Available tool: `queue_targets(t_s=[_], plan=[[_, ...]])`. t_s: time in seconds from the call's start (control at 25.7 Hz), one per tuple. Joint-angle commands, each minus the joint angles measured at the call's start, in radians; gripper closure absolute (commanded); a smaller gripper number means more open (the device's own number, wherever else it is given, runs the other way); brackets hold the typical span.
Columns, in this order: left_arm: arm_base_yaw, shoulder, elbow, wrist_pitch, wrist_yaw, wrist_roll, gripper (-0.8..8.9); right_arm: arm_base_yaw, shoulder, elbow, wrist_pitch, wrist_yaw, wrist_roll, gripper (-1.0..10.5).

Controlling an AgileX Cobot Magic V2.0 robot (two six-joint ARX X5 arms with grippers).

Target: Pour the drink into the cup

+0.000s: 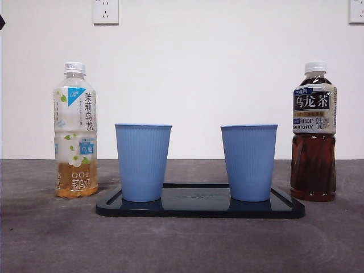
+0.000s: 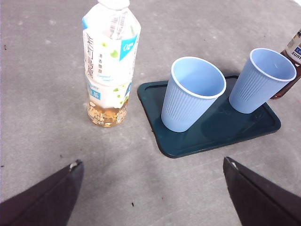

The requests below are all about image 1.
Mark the dark oolong tea bottle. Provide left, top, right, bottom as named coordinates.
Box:
left=289, top=60, right=338, bottom=202

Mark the blue ribbed plastic cup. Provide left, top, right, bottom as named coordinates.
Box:
left=114, top=122, right=173, bottom=202
left=220, top=123, right=279, bottom=202

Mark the dark glossy rectangular tray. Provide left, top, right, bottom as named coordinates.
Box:
left=95, top=183, right=306, bottom=219

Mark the pale jasmine oolong tea bottle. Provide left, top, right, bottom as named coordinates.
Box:
left=53, top=60, right=100, bottom=199

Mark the white wall socket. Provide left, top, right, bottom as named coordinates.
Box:
left=349, top=0, right=364, bottom=25
left=92, top=0, right=119, bottom=25

